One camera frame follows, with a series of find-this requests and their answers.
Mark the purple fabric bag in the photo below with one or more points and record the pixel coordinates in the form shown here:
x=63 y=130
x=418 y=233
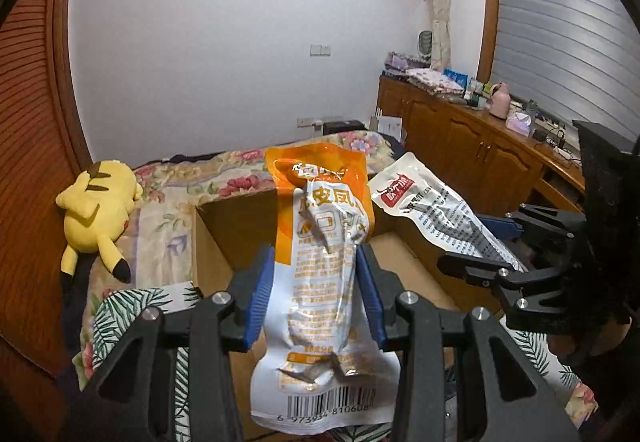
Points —
x=400 y=62

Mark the black box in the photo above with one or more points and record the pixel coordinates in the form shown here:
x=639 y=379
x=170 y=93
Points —
x=342 y=126

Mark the blue box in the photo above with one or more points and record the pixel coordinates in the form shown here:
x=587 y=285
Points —
x=457 y=77

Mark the cardboard box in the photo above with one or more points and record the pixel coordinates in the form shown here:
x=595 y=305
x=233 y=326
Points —
x=235 y=232

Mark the orange and white snack packet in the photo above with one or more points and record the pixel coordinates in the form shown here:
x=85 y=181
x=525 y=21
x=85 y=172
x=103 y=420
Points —
x=320 y=272

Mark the small white box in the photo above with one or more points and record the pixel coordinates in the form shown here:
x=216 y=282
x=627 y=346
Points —
x=389 y=125

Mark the dark garment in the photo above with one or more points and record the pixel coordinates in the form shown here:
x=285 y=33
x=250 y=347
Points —
x=195 y=155

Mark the tissue box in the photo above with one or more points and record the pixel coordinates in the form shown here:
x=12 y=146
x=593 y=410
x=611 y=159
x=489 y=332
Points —
x=519 y=124

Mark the grey window blinds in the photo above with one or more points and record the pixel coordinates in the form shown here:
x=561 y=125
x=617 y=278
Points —
x=550 y=21

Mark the white snack packet red label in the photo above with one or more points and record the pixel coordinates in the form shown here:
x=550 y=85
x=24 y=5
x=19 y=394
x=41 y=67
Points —
x=425 y=202

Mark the palm leaf printed cloth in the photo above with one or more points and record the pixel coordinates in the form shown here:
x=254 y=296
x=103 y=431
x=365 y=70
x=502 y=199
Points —
x=120 y=312

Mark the white wall switch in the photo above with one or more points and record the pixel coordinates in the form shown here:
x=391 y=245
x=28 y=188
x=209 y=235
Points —
x=321 y=49

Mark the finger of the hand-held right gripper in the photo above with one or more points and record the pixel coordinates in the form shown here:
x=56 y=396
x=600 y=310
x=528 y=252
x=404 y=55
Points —
x=520 y=279
x=545 y=227

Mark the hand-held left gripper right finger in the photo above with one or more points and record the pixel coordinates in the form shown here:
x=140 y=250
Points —
x=372 y=292

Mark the yellow plush toy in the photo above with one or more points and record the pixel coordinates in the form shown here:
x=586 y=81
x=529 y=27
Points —
x=100 y=207

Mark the dark cloth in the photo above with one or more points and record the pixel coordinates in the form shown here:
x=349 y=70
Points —
x=75 y=312

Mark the small white fan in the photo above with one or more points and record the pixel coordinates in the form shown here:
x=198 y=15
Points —
x=425 y=44

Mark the pink kettle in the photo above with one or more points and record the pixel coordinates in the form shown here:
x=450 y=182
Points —
x=499 y=100

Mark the folded floral cloth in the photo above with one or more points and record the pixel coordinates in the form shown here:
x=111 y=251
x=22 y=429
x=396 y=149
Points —
x=435 y=79

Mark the white wall outlet strip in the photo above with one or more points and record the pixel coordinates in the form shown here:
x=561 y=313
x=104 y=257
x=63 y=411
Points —
x=312 y=121

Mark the wooden wardrobe door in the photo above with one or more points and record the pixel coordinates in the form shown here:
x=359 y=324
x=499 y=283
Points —
x=35 y=146

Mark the wooden cabinet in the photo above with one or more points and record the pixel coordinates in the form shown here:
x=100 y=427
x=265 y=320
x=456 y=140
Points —
x=450 y=131

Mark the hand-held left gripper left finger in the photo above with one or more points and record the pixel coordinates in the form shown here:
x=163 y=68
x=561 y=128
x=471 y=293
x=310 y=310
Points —
x=260 y=292

